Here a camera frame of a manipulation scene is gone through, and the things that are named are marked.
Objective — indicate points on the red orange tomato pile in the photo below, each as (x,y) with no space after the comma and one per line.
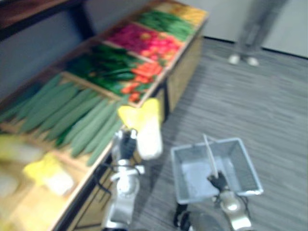
(163,47)

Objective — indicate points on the yellow white napa cabbage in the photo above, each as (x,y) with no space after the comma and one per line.
(16,149)
(148,130)
(49,176)

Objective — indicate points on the green cucumber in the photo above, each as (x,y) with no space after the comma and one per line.
(41,96)
(81,122)
(93,131)
(19,103)
(106,142)
(55,108)
(69,113)

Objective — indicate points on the person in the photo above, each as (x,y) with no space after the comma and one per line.
(252,29)

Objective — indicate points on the yellow vegetable pile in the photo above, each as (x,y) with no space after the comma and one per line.
(190,12)

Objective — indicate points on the dark wooden shelf board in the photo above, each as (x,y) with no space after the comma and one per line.
(36,14)

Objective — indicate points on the wooden vegetable display stand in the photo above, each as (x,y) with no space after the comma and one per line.
(178,72)

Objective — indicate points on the green bean pile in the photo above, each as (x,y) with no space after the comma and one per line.
(168,24)

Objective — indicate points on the grey plastic shopping basket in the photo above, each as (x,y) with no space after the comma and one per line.
(204,173)

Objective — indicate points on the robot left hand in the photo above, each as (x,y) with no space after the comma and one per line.
(125,144)

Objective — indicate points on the red vegetable pile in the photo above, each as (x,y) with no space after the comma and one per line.
(131,36)

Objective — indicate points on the dark green pepper pile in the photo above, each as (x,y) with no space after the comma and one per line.
(106,67)

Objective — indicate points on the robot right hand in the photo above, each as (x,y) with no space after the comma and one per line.
(217,182)

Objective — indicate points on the robot left arm silver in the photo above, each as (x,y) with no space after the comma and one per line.
(124,190)

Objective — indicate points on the robot right arm silver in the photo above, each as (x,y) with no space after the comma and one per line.
(234,209)

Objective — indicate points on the robot body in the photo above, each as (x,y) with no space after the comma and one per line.
(204,220)

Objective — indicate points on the orange carrot pile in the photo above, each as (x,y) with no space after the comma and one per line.
(144,74)

